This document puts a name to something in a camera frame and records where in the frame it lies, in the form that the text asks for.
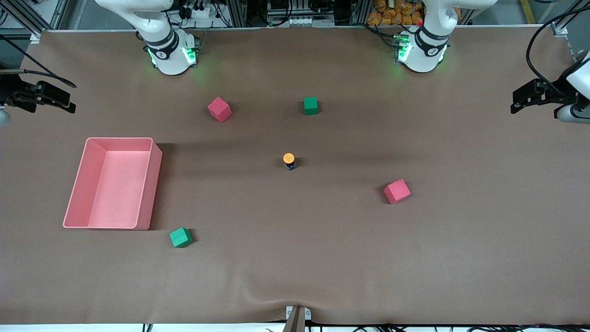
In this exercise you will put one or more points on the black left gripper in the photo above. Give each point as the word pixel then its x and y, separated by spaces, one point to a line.
pixel 555 91

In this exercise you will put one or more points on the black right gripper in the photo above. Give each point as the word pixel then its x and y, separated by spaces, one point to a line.
pixel 14 92

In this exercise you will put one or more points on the orange capped push button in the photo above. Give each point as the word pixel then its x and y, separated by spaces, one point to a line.
pixel 289 159

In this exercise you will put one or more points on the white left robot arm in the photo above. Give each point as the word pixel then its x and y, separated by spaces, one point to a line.
pixel 424 50

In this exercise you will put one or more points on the pink plastic tray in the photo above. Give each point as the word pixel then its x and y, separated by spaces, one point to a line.
pixel 115 193

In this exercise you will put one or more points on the pink foam cube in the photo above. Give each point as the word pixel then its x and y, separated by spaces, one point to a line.
pixel 219 109
pixel 396 192

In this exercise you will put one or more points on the pile of orange items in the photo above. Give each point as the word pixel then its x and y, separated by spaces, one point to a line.
pixel 392 14

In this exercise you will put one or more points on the white power strip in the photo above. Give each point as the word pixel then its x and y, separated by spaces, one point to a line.
pixel 200 11

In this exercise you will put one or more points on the green foam cube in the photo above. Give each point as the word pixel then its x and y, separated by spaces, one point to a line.
pixel 310 106
pixel 179 238

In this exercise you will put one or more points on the brown table cover mat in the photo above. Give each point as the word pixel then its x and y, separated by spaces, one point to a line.
pixel 295 253

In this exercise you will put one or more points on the aluminium frame profile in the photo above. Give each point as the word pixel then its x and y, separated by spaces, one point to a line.
pixel 560 30
pixel 34 38

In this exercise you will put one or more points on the aluminium frame post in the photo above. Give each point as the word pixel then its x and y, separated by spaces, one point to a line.
pixel 360 13
pixel 237 14

